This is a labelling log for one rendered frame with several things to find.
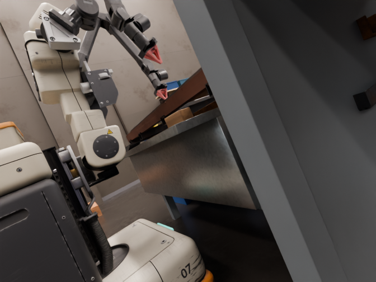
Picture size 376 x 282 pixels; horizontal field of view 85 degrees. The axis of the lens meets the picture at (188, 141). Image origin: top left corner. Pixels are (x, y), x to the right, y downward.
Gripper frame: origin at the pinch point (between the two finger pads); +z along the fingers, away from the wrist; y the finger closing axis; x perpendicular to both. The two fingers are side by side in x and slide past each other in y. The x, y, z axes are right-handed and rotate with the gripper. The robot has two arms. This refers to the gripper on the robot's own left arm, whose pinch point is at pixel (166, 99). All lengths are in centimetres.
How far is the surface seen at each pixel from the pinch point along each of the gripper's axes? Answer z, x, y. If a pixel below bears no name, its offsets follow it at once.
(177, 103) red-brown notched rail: 19.4, 16.0, -32.0
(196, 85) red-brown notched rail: 23, 16, -50
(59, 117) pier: -189, 43, 316
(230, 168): 56, 20, -46
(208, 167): 51, 20, -34
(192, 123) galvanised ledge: 37, 30, -55
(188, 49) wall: -300, -366, 327
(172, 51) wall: -301, -305, 323
